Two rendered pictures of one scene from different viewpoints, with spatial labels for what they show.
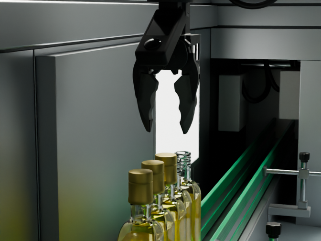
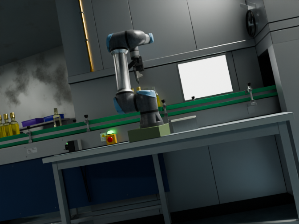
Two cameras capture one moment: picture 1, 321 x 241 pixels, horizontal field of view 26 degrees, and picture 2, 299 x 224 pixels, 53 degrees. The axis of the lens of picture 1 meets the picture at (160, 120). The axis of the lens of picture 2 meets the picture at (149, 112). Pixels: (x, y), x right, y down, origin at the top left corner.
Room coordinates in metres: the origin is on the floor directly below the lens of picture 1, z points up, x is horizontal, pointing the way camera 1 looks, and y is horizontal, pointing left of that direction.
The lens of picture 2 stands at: (0.58, -2.38, 0.78)
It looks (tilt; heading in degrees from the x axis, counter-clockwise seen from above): 4 degrees up; 77
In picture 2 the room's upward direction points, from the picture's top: 11 degrees counter-clockwise
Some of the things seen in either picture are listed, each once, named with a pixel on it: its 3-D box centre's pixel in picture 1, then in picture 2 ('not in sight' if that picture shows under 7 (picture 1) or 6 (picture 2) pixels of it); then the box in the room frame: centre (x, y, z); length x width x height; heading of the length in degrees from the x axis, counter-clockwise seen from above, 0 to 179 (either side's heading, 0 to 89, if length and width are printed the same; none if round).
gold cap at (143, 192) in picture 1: (140, 186); not in sight; (0.94, 0.03, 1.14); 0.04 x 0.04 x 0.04
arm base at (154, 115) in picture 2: not in sight; (150, 118); (0.99, -0.54, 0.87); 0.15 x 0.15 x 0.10
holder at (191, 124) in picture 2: not in sight; (183, 125); (1.28, -0.28, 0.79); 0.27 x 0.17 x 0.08; 74
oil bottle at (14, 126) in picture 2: not in sight; (14, 129); (0.02, 0.30, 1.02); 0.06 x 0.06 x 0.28; 74
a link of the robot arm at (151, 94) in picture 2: not in sight; (146, 100); (0.98, -0.54, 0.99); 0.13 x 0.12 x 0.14; 158
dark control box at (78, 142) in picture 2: not in sight; (74, 146); (0.49, -0.04, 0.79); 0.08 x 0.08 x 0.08; 74
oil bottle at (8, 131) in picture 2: not in sight; (8, 130); (-0.03, 0.31, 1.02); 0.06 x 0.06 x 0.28; 74
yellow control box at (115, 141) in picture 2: not in sight; (111, 139); (0.76, -0.12, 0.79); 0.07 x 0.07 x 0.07; 74
